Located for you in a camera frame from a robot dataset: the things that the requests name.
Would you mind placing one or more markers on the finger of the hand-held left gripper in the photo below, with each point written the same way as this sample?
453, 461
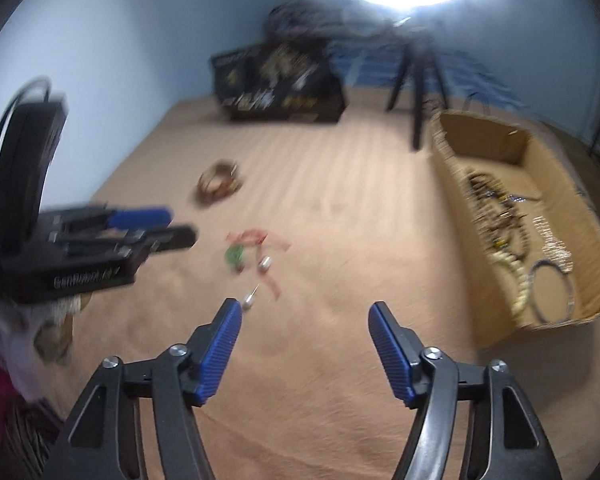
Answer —
175, 238
140, 217

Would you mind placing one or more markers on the silver stud earring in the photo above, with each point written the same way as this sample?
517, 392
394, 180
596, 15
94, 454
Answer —
248, 302
264, 265

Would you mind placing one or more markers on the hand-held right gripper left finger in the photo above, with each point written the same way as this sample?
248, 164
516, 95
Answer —
215, 355

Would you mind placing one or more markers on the dark red patterned pillow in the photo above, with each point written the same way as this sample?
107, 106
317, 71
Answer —
295, 20

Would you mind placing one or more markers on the black printed bag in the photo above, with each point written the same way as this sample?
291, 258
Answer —
280, 95

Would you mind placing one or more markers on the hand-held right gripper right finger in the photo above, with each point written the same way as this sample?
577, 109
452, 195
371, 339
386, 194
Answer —
392, 355

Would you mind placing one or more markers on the cardboard box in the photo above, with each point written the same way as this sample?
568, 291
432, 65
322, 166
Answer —
555, 160

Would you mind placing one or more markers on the black tripod stand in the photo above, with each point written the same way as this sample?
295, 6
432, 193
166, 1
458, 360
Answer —
419, 110

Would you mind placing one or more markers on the striped dark cloth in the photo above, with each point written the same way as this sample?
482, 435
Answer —
30, 440

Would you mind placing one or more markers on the beige blanket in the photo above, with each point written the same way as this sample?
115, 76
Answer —
305, 185

